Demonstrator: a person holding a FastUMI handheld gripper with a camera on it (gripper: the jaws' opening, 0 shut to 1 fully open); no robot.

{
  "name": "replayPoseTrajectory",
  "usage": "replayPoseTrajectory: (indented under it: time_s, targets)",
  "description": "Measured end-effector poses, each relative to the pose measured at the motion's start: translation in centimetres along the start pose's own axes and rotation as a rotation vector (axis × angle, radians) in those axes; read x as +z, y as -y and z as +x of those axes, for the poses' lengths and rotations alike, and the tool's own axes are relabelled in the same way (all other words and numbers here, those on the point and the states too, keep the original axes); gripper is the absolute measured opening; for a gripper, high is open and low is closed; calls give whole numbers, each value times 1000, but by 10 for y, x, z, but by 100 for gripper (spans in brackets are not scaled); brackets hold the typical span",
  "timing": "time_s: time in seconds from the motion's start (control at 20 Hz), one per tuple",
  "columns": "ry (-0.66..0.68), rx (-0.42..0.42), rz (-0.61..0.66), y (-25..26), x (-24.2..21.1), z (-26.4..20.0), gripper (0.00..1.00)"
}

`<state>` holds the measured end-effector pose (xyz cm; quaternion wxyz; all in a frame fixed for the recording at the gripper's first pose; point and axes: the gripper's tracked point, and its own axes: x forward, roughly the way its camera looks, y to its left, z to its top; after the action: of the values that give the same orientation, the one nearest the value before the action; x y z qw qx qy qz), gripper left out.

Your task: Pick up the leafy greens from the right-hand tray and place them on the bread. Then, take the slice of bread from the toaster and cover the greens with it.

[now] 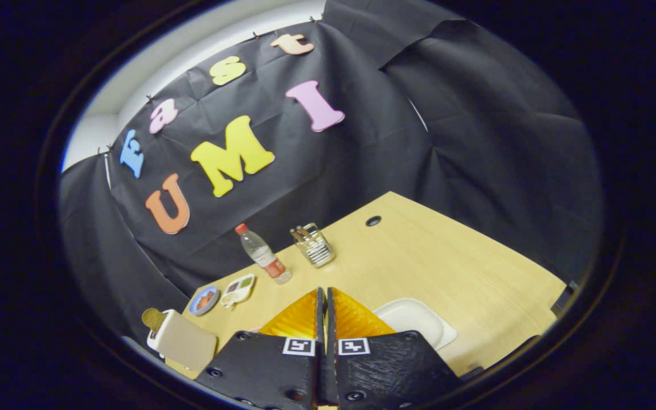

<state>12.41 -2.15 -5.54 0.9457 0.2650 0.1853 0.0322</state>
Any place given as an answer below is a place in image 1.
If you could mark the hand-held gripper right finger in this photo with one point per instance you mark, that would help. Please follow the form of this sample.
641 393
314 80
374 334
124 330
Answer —
390 370

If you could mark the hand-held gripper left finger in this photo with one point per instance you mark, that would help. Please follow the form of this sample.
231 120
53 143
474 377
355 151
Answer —
265 370

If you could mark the brown bread slice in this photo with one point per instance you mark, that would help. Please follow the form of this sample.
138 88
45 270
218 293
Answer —
152 319

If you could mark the white square plate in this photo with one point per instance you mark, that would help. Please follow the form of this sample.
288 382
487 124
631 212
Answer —
413 319

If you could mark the white toaster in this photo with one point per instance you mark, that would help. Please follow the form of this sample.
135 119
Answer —
188 341

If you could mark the white compartment dish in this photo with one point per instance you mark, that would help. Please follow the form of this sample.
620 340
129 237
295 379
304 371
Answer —
237 290

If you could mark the red tomato slices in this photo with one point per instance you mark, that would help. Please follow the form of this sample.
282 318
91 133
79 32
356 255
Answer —
205 300

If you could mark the blue plate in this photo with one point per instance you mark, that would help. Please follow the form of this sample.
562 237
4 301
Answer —
194 307

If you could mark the clear bottle with red cap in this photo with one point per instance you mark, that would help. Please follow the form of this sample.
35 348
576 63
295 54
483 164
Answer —
262 253

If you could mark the brown wooden sticks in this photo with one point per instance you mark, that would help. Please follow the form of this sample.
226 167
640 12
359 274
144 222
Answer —
300 233

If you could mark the black table grommet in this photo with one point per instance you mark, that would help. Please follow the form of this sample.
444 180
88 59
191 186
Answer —
373 221

